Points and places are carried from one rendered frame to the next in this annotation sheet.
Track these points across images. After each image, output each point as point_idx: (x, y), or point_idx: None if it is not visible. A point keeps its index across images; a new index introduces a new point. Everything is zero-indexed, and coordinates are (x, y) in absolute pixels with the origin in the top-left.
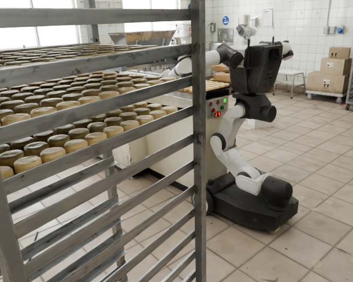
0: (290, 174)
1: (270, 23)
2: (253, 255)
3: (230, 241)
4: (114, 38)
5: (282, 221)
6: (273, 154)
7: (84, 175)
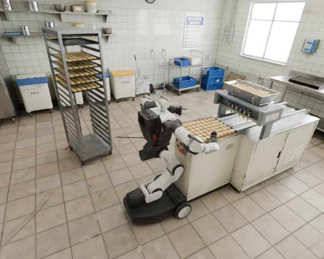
0: None
1: None
2: (117, 195)
3: (130, 189)
4: (235, 84)
5: (125, 208)
6: None
7: (101, 103)
